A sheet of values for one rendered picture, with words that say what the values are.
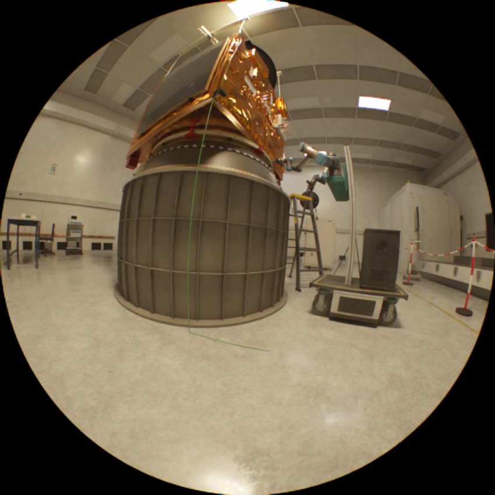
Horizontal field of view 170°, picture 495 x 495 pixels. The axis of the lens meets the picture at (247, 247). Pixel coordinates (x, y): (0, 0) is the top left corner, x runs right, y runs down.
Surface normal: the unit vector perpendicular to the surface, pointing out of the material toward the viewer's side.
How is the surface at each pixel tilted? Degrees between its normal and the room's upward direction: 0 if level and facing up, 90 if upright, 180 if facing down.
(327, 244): 90
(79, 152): 90
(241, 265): 90
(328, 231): 90
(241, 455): 0
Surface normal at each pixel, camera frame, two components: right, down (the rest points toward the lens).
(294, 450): 0.07, -1.00
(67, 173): 0.89, 0.07
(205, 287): 0.30, 0.04
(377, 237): -0.61, -0.02
